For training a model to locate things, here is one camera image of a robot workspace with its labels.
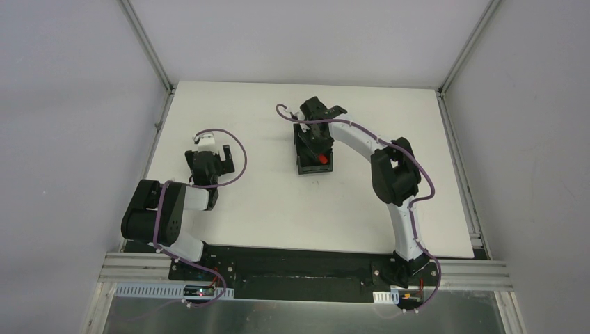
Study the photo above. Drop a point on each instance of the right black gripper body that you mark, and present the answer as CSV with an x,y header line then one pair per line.
x,y
312,136

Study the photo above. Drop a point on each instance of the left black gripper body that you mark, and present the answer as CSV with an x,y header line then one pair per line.
x,y
211,163

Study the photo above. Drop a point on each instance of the red handled screwdriver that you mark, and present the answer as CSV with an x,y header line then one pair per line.
x,y
322,159

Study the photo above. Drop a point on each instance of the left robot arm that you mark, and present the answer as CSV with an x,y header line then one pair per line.
x,y
157,210

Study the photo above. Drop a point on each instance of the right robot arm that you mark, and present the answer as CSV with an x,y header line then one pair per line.
x,y
395,175

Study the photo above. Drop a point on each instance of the black plastic bin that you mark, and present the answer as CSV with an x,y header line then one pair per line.
x,y
306,162

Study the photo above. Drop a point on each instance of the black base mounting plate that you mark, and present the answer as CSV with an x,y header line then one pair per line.
x,y
304,275

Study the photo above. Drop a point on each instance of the left controller board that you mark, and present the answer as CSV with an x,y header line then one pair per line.
x,y
198,291

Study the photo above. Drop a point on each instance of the controller board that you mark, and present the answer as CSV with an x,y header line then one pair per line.
x,y
198,291
410,301

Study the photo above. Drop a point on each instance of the right controller board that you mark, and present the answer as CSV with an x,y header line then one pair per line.
x,y
410,301

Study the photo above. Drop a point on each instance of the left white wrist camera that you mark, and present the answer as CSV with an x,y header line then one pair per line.
x,y
205,142

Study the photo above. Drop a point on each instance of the left white cable duct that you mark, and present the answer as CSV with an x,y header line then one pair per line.
x,y
165,291

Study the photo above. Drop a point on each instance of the white cable duct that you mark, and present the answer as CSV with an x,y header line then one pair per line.
x,y
386,297
165,291

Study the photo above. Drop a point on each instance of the left aluminium frame post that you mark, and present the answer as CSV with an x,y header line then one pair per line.
x,y
144,41

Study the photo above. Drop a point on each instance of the aluminium frame post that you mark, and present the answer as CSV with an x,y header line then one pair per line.
x,y
144,41
488,14

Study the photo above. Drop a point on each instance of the right white cable duct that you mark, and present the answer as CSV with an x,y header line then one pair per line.
x,y
386,297

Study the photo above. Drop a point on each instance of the aluminium front rail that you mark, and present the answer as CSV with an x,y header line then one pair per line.
x,y
478,275

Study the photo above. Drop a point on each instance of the right aluminium frame post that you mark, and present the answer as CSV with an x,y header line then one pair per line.
x,y
488,14

